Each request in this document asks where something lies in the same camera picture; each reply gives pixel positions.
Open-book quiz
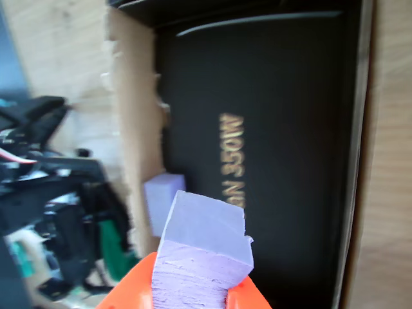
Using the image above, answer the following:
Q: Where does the purple foam block with scribble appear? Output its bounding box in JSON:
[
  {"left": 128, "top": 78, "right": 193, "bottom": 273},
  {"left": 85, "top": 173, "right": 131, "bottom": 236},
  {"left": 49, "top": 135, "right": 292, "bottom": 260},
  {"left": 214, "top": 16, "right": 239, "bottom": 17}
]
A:
[{"left": 151, "top": 189, "right": 255, "bottom": 309}]

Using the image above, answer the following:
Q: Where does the black cardboard box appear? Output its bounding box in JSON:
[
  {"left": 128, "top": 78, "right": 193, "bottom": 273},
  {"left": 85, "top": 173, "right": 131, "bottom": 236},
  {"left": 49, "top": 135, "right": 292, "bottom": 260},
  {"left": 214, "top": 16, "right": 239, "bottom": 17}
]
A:
[{"left": 104, "top": 0, "right": 376, "bottom": 309}]

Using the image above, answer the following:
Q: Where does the dark green clamp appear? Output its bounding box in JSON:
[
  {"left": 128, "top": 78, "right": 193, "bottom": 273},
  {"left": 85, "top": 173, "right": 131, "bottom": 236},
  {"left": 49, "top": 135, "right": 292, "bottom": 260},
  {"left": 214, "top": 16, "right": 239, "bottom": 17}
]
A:
[{"left": 97, "top": 218, "right": 142, "bottom": 281}]

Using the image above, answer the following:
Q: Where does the white red cable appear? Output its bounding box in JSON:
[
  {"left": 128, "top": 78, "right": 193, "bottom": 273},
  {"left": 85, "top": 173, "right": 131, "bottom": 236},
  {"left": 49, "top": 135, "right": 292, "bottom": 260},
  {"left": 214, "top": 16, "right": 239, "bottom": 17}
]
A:
[{"left": 0, "top": 148, "right": 37, "bottom": 165}]

